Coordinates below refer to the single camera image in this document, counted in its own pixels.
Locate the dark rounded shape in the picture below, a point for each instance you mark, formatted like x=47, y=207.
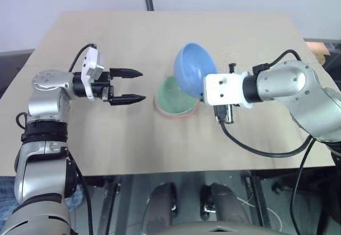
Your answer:
x=226, y=205
x=160, y=205

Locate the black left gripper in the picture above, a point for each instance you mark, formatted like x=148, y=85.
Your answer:
x=102, y=83

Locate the black object beside table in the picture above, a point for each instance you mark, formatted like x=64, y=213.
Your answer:
x=334, y=61

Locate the dark flat robot torso edge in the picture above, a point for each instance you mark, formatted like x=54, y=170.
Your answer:
x=213, y=229

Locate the grey table frame leg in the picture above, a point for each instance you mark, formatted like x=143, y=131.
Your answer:
x=112, y=200

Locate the orange brown box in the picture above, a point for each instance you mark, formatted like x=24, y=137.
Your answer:
x=317, y=51

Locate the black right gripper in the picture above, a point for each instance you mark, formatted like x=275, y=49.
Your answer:
x=226, y=113

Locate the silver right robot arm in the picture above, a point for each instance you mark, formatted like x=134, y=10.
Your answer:
x=287, y=83

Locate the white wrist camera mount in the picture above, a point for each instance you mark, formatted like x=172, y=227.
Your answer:
x=223, y=85
x=89, y=64

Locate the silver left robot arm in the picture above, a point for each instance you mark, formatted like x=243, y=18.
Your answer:
x=40, y=165

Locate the black table frame leg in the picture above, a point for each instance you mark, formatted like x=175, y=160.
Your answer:
x=258, y=197

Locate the pink bowl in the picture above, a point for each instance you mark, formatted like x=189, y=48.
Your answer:
x=174, y=115

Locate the dark grey side furniture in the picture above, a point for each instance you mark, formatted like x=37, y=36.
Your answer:
x=13, y=67

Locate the blue bowl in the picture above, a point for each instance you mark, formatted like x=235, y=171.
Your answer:
x=195, y=69

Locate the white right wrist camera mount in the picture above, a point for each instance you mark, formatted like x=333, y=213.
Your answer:
x=223, y=85

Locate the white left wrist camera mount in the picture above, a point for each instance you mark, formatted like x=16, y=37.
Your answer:
x=89, y=64

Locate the green bowl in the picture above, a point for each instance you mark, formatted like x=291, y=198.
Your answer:
x=173, y=99

